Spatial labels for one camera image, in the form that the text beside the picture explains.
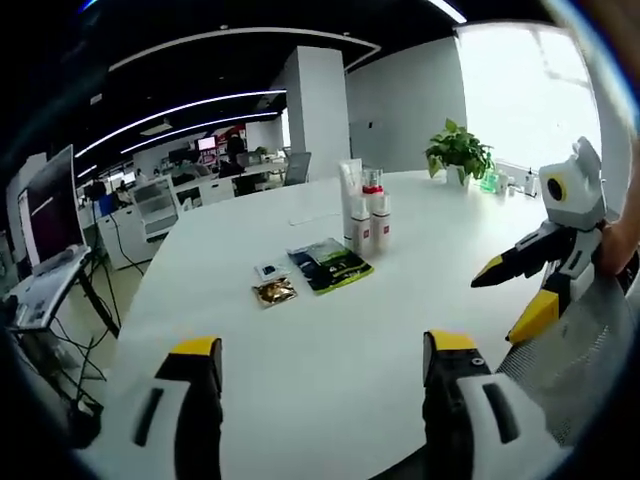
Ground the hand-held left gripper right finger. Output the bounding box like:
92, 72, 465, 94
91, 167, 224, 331
422, 329, 574, 480

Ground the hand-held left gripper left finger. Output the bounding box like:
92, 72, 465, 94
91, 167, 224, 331
84, 336, 224, 480

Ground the gold foil packet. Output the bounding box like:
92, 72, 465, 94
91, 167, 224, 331
251, 276, 300, 311

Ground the red-collar skincare spray bottle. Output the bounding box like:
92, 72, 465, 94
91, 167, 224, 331
362, 168, 387, 201

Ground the green and black packet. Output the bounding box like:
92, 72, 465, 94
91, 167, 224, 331
286, 238, 375, 296

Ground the white skincare tube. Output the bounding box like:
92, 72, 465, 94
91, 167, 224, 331
338, 158, 364, 241

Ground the person's right hand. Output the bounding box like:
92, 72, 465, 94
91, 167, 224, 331
597, 207, 640, 274

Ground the grey mesh office chair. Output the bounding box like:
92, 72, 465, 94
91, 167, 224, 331
492, 272, 634, 449

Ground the green potted plant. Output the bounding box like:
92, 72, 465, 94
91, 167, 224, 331
424, 118, 496, 187

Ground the computer monitor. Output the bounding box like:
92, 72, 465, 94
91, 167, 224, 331
17, 144, 87, 274

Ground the dark office chair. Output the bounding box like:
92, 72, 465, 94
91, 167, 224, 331
283, 151, 312, 187

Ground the white wire cabinet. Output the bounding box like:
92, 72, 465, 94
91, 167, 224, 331
132, 177, 180, 241

